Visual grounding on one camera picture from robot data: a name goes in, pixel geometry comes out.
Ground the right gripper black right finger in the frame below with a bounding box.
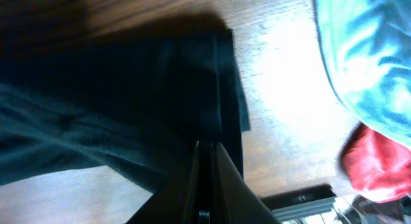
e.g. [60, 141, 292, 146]
[210, 143, 279, 224]

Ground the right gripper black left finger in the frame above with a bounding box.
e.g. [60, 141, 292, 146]
[127, 142, 200, 224]

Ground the black t-shirt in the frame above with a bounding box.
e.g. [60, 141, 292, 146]
[1, 30, 250, 191]

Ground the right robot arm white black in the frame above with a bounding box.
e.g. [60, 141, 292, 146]
[128, 141, 336, 223]

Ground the red t-shirt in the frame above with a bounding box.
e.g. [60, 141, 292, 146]
[340, 124, 410, 203]

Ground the light blue grey garment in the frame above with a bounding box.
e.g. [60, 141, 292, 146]
[315, 0, 410, 147]

